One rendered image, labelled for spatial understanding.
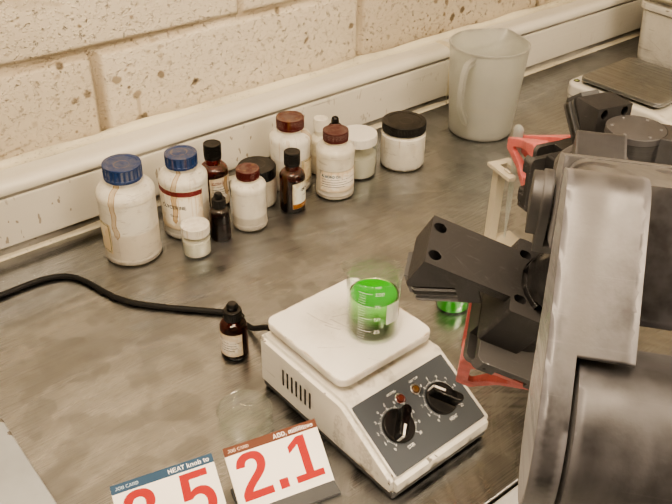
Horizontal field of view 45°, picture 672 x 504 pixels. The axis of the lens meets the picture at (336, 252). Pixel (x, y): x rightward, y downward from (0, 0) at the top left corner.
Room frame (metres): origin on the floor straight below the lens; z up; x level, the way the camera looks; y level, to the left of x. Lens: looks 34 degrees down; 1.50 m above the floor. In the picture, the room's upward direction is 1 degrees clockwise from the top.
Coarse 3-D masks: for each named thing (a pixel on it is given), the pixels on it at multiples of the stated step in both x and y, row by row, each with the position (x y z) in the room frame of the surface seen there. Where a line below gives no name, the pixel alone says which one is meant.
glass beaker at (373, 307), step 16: (368, 256) 0.64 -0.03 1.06; (384, 256) 0.64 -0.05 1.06; (352, 272) 0.63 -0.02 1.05; (368, 272) 0.64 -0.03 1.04; (384, 272) 0.64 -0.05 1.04; (400, 272) 0.61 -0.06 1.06; (352, 288) 0.60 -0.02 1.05; (368, 288) 0.59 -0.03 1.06; (384, 288) 0.59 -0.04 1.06; (400, 288) 0.61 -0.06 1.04; (352, 304) 0.60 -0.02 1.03; (368, 304) 0.59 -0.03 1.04; (384, 304) 0.59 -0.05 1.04; (352, 320) 0.60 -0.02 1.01; (368, 320) 0.59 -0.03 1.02; (384, 320) 0.59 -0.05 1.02; (352, 336) 0.60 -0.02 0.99; (368, 336) 0.59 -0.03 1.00; (384, 336) 0.59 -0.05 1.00
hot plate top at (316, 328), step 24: (336, 288) 0.68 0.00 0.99; (288, 312) 0.64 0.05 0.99; (312, 312) 0.64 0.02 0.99; (336, 312) 0.64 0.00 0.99; (288, 336) 0.60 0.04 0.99; (312, 336) 0.60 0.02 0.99; (336, 336) 0.60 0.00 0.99; (408, 336) 0.61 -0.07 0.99; (312, 360) 0.57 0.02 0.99; (336, 360) 0.57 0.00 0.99; (360, 360) 0.57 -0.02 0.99; (384, 360) 0.57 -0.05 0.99; (336, 384) 0.54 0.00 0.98
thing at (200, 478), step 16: (208, 464) 0.49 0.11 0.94; (160, 480) 0.47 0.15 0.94; (176, 480) 0.47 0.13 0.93; (192, 480) 0.48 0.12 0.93; (208, 480) 0.48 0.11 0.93; (128, 496) 0.45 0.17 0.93; (144, 496) 0.46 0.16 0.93; (160, 496) 0.46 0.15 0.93; (176, 496) 0.46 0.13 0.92; (192, 496) 0.46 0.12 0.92; (208, 496) 0.47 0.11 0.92
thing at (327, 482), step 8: (320, 440) 0.53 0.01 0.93; (328, 464) 0.51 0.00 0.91; (232, 480) 0.48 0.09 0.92; (320, 480) 0.50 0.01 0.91; (328, 480) 0.50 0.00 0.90; (232, 488) 0.49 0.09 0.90; (296, 488) 0.49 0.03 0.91; (304, 488) 0.49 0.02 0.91; (312, 488) 0.49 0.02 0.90; (320, 488) 0.49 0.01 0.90; (328, 488) 0.49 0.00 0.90; (336, 488) 0.49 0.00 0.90; (272, 496) 0.48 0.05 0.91; (280, 496) 0.48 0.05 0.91; (288, 496) 0.48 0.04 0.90; (296, 496) 0.48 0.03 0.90; (304, 496) 0.48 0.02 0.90; (312, 496) 0.48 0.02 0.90; (320, 496) 0.48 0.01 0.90; (328, 496) 0.48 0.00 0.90
